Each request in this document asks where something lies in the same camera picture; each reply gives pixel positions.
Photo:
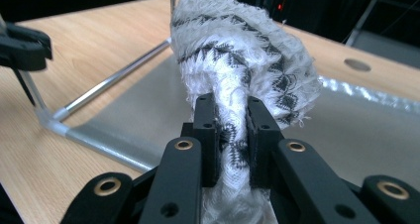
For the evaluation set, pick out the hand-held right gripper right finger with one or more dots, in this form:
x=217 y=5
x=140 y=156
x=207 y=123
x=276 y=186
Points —
x=262 y=138

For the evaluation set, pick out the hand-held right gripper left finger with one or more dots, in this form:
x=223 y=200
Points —
x=206 y=134

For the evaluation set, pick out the grey two-tier shelf rack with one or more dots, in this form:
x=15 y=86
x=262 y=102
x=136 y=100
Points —
x=138 y=118

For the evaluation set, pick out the white black patterned cloth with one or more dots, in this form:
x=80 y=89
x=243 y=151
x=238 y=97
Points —
x=237 y=52

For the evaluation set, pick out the grey round table grommet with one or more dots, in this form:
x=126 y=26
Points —
x=357 y=64

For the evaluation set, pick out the dark equipment with red light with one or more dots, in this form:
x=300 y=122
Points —
x=280 y=2

